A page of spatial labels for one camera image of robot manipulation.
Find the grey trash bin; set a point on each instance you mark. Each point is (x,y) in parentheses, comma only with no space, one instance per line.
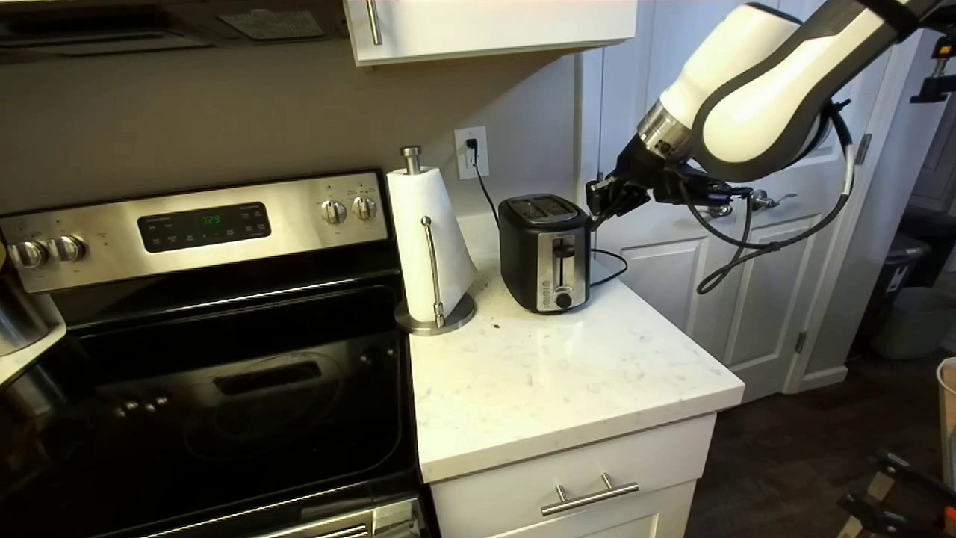
(911,317)

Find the white wall outlet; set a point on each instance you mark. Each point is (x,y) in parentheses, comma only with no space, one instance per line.
(464,168)

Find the stainless steel stove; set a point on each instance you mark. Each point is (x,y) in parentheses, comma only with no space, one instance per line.
(198,399)

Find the white counter base cabinet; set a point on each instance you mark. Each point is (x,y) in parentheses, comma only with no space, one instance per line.
(497,494)

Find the orange black floor tools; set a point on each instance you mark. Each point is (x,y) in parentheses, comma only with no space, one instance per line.
(886,497)

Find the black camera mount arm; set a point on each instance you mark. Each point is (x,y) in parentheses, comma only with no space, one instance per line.
(936,92)

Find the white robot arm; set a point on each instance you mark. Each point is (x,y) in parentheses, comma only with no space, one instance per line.
(777,92)

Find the white upper cabinet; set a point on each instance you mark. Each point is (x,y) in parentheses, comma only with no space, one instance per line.
(497,26)

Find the white paper towel roll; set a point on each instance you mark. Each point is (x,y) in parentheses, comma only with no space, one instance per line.
(409,159)
(418,229)

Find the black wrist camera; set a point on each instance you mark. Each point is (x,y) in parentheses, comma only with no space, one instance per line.
(703,186)

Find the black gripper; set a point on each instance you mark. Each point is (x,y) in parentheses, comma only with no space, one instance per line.
(651,180)

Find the white panel door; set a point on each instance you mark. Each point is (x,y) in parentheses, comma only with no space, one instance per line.
(657,289)
(796,289)

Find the black toaster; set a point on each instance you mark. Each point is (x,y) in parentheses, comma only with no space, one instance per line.
(523,250)

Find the white bucket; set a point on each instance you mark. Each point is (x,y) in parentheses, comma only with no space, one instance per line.
(947,419)

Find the dark range hood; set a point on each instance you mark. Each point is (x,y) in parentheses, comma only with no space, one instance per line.
(98,32)

